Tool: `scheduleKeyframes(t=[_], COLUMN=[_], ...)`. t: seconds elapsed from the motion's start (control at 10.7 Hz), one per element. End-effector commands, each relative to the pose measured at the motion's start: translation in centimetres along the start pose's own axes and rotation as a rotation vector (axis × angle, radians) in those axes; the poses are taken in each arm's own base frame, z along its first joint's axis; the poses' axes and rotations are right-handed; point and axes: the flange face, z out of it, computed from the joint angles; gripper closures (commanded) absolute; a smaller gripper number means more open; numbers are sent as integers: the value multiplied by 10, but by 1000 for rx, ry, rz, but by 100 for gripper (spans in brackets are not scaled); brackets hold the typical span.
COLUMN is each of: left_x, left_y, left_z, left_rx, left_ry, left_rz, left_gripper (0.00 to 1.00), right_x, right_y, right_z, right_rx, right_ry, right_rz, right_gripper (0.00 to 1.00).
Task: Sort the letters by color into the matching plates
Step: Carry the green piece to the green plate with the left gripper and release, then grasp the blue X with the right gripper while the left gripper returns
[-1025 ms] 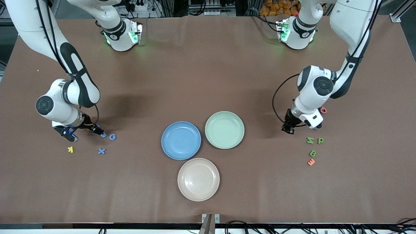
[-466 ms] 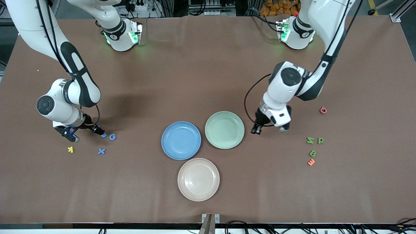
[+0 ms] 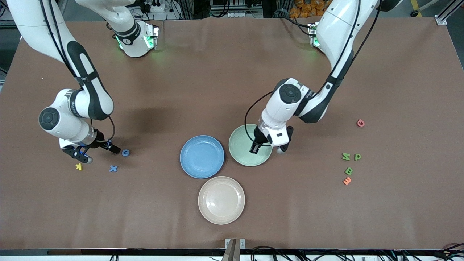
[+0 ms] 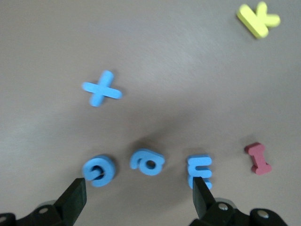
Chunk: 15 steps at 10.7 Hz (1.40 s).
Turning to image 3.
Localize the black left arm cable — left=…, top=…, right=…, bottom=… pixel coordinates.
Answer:
left=245, top=91, right=276, bottom=147

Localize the blue plate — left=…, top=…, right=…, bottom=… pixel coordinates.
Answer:
left=180, top=135, right=225, bottom=179

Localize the long white socket strip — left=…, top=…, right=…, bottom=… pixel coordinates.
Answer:
left=225, top=10, right=264, bottom=19

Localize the aluminium frame corner profile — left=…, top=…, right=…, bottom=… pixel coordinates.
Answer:
left=434, top=0, right=464, bottom=26

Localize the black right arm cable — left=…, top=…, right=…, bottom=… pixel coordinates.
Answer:
left=40, top=0, right=116, bottom=142

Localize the aluminium camera pole with bracket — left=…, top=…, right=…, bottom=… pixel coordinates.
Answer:
left=223, top=237, right=246, bottom=261

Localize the beige plate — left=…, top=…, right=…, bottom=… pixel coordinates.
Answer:
left=198, top=176, right=245, bottom=225

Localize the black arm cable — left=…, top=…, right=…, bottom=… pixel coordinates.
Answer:
left=40, top=0, right=116, bottom=142
left=245, top=91, right=276, bottom=147

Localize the white power strip with plugs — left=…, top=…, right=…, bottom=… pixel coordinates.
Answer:
left=147, top=0, right=166, bottom=13

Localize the bag of orange fruit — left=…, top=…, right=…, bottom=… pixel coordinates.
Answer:
left=289, top=0, right=327, bottom=19

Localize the green plate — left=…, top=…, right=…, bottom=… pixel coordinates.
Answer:
left=228, top=124, right=273, bottom=167

